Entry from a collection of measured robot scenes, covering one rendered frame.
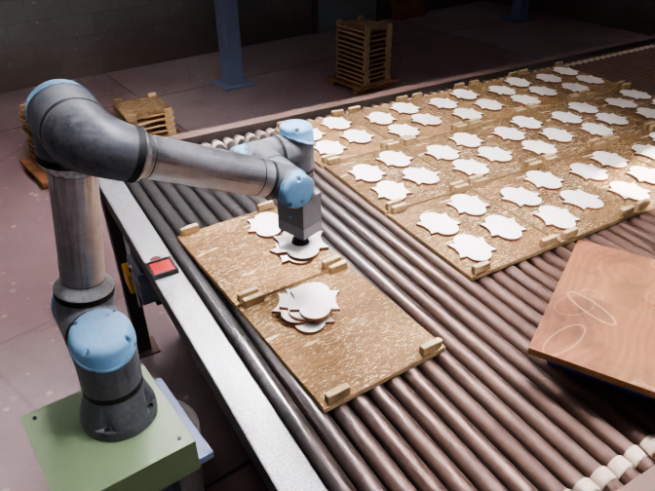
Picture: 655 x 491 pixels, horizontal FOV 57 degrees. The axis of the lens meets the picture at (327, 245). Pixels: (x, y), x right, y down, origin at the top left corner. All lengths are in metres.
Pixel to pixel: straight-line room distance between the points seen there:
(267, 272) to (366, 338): 0.38
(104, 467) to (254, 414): 0.31
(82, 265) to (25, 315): 2.14
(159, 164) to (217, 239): 0.86
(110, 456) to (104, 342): 0.24
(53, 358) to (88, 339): 1.86
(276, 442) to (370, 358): 0.30
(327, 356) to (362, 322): 0.15
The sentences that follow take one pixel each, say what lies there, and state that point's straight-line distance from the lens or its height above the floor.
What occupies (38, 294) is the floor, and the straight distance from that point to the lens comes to 3.49.
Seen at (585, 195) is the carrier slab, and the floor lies 0.95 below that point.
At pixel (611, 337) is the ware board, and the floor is 1.04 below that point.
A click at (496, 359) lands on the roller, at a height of 0.92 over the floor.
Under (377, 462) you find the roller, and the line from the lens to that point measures 1.28.
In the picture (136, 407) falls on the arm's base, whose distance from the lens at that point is 1.29.
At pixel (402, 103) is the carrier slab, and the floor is 0.95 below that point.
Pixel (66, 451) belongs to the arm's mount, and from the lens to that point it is 1.33.
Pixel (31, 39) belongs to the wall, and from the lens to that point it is 6.64.
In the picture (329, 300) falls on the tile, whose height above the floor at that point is 0.98.
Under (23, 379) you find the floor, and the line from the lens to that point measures 3.01.
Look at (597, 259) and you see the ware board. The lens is 1.72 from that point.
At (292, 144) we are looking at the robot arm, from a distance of 1.31.
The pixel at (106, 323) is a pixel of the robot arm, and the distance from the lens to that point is 1.22.
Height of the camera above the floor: 1.94
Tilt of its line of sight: 33 degrees down
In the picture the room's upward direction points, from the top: straight up
